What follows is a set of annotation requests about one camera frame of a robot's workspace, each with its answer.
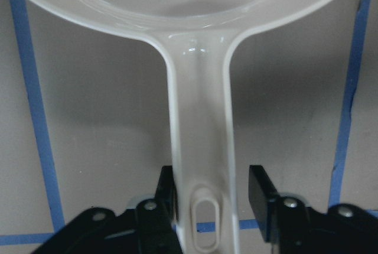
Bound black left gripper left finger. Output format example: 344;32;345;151
34;165;180;253

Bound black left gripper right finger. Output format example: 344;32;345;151
248;165;377;253

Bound beige plastic dustpan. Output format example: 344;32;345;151
30;0;332;253

